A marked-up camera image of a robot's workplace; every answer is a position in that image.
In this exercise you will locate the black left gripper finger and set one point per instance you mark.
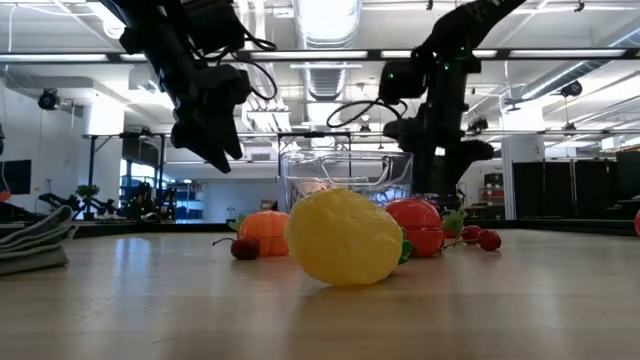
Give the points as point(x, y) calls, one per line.
point(205, 150)
point(231, 137)

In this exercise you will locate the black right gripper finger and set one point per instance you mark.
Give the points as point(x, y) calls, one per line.
point(447, 184)
point(425, 182)

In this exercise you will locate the red toy strawberry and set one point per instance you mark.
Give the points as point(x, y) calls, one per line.
point(448, 233)

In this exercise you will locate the small dark red berry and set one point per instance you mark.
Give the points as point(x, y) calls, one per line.
point(489, 240)
point(470, 233)

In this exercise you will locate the clear plastic tupperware container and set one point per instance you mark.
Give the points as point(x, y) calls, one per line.
point(300, 167)

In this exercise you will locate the yellow toy lemon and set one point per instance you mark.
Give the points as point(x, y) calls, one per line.
point(344, 237)

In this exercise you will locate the orange toy pumpkin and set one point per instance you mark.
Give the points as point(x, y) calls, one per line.
point(265, 230)

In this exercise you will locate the dark red cherry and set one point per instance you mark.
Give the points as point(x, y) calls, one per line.
point(245, 249)

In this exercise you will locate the red toy apple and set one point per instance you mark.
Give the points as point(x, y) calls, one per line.
point(637, 222)

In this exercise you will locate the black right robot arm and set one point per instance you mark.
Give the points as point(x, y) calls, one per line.
point(465, 30)

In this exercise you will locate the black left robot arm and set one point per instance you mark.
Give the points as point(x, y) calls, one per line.
point(165, 45)

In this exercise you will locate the red toy tomato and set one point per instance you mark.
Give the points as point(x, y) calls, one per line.
point(415, 220)

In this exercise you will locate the black ceiling spotlight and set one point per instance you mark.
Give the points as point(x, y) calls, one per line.
point(571, 89)
point(479, 124)
point(48, 99)

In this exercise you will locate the green toy leaf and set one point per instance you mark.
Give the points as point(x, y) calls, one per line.
point(236, 223)

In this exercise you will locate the black background gantry stand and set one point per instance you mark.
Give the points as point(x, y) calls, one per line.
point(92, 165)

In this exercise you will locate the background potted plant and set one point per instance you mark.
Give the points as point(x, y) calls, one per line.
point(87, 191)

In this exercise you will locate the background black robot arms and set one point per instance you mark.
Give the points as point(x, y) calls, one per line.
point(60, 201)

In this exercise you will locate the grey folded cloth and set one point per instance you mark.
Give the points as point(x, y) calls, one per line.
point(35, 240)

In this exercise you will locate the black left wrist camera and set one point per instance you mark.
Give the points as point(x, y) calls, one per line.
point(227, 85)

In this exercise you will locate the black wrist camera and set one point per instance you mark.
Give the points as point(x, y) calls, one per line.
point(400, 82)
point(227, 85)

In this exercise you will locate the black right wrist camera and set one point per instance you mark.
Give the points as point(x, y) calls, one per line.
point(400, 82)

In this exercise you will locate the silver ventilation duct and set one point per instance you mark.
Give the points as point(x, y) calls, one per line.
point(325, 85)

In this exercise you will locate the black partition wall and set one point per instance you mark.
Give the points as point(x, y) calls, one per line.
point(575, 190)

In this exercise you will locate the black wall monitor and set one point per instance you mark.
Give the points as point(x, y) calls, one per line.
point(15, 176)

